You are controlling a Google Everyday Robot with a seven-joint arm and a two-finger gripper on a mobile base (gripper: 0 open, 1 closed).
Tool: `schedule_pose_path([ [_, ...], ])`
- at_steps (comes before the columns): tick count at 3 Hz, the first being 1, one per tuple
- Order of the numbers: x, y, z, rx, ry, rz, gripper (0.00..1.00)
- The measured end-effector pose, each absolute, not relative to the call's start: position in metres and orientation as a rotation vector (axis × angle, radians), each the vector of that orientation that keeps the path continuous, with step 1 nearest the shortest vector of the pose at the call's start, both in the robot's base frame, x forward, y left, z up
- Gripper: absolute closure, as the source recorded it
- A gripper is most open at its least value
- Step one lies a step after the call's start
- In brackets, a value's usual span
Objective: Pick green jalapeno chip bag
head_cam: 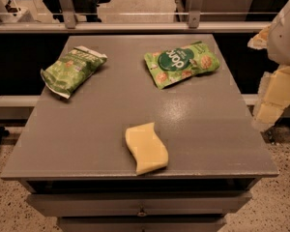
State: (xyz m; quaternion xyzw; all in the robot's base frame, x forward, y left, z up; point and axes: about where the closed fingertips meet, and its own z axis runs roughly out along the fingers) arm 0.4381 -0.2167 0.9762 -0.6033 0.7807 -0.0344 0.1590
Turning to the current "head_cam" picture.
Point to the green jalapeno chip bag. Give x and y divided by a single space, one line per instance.
70 71

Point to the green round-logo snack bag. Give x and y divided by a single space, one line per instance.
175 65

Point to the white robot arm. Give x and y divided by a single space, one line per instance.
278 44

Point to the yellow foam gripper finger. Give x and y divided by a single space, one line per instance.
273 98
259 41

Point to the grey metal railing frame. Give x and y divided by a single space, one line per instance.
33 17

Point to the metal drawer knob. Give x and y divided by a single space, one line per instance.
142 213

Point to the grey drawer cabinet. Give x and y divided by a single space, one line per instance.
121 155

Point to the yellow wavy sponge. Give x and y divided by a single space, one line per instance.
146 147

